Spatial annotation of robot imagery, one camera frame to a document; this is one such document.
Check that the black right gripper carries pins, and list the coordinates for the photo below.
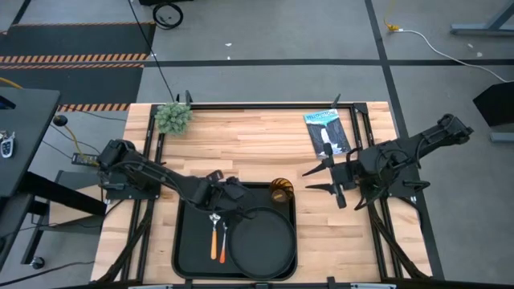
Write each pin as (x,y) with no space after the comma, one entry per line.
(343,176)

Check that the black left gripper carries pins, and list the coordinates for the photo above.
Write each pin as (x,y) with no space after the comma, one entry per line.
(225,190)

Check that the black round plate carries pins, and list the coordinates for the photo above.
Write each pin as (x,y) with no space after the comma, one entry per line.
(263,243)

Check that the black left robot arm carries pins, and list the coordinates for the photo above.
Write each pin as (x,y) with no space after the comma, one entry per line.
(160,176)

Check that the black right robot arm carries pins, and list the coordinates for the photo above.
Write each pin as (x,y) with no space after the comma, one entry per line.
(421,140)

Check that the amber ribbed cup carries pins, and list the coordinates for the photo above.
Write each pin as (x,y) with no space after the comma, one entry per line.
(280,192)

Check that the black plastic tray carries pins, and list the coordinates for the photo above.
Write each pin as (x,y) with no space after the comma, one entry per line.
(192,241)

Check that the green artificial plant ball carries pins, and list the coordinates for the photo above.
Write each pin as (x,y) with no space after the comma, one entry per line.
(173,119)

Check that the black power strip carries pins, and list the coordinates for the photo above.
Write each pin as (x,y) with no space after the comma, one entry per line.
(82,159)

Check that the grey metal foot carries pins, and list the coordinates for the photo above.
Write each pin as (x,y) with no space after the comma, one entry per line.
(502,137)

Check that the black angular stand base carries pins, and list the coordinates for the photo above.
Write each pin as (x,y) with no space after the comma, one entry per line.
(496,104)

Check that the black caster wheel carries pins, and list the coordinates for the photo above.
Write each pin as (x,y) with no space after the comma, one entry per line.
(37,263)

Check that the black hazard-striped floor mat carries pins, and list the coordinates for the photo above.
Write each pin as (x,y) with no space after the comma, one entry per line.
(72,84)
(76,40)

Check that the grey metal table leg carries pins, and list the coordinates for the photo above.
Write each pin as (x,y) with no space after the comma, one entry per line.
(482,29)

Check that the black desk top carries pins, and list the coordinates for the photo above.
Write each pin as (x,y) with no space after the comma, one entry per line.
(24,136)

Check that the key fob with keys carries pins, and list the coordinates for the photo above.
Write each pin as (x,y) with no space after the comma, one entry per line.
(6,145)

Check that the black aluminium table frame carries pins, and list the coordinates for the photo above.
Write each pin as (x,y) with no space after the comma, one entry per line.
(257,106)

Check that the black desk leg frame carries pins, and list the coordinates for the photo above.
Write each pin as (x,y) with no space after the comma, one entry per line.
(60,196)

